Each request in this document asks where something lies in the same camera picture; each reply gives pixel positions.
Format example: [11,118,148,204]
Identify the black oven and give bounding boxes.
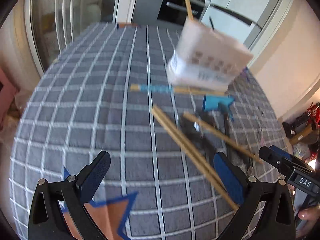
[157,0,208,27]

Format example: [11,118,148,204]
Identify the person's hand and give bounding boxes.
[298,204,319,232]

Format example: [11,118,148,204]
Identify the grey checkered tablecloth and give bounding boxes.
[9,22,288,240]

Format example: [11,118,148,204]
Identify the single bamboo chopstick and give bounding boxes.
[183,112,263,164]

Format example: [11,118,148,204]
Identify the glass sliding door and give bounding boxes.
[24,0,119,76]

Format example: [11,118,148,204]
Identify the small black spoon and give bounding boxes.
[218,102,233,161]

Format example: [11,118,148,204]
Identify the white refrigerator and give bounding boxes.
[199,0,293,53]

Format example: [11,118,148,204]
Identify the beige plastic utensil holder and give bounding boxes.
[166,18,253,92]

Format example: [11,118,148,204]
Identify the pink plastic stool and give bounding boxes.
[0,69,18,128]

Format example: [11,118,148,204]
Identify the blue patterned bamboo chopstick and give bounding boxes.
[130,84,225,96]

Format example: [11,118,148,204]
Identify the bamboo chopstick pair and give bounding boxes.
[153,104,233,198]
[151,105,238,211]

